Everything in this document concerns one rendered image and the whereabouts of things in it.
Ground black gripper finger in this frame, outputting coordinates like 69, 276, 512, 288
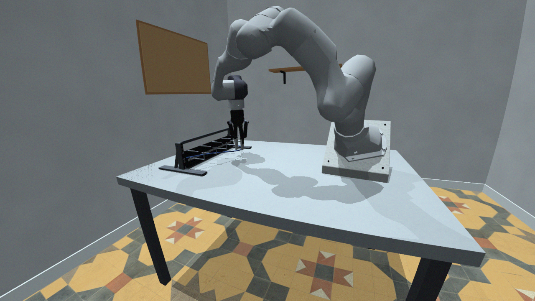
227, 120, 239, 150
237, 120, 249, 150

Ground black patch panel rack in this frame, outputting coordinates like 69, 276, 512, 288
159, 128, 235, 176

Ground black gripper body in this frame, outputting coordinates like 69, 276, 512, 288
230, 110, 244, 126

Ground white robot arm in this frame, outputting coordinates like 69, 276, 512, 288
211, 6, 387, 162

